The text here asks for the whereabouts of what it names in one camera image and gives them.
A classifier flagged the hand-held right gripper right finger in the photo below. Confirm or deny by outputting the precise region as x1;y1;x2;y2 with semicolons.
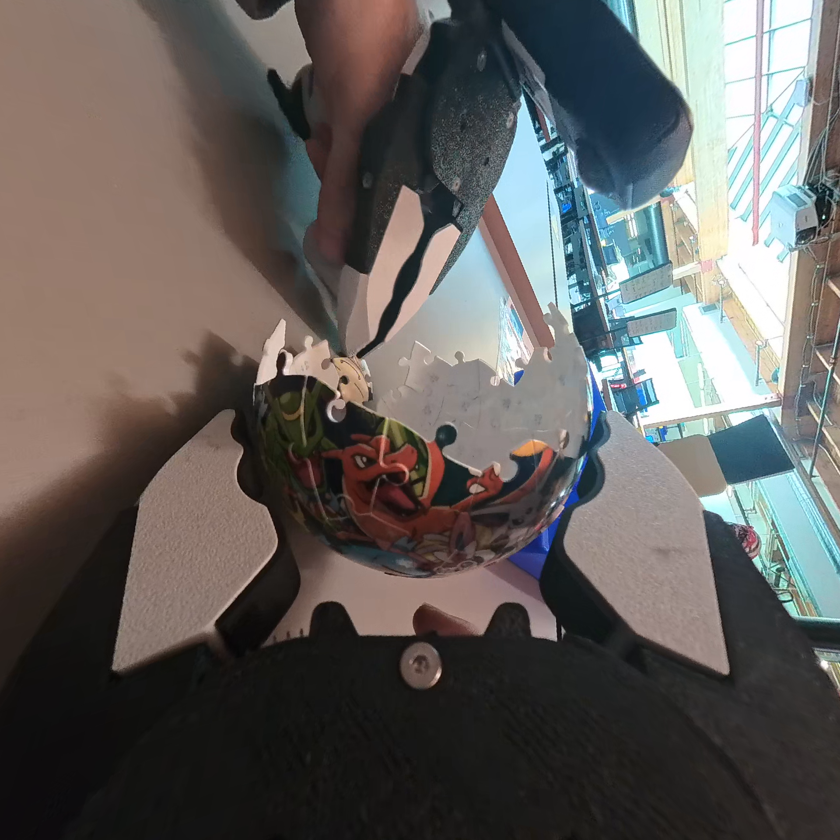
539;409;732;678

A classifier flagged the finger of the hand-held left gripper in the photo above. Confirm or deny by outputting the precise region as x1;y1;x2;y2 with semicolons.
356;223;465;360
336;185;429;358

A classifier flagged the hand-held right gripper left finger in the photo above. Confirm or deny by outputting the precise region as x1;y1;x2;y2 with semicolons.
112;409;303;677

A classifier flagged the yellow printed puzzle piece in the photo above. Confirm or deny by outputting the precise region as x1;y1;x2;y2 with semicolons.
328;354;376;421

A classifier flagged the half-built cartoon puzzle ball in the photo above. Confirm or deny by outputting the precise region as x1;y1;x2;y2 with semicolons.
252;302;595;580

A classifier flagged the person's left hand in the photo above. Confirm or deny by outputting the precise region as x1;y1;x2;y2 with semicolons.
289;0;434;265

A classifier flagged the person's right hand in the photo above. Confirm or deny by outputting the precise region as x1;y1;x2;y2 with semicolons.
413;605;481;636

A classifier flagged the neighbouring grey table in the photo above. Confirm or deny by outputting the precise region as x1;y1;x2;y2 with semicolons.
476;112;559;368

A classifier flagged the printed instruction leaflet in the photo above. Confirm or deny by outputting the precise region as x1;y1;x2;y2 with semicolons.
497;295;531;388

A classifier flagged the tan square panel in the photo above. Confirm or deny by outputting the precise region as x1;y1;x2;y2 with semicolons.
656;434;729;500

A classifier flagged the blue plastic bin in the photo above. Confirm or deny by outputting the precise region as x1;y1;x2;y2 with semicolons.
508;377;611;580

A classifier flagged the black square panel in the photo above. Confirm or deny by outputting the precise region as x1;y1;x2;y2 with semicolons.
707;413;796;487

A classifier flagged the white boxy camera device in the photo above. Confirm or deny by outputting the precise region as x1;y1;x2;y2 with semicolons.
768;184;837;260

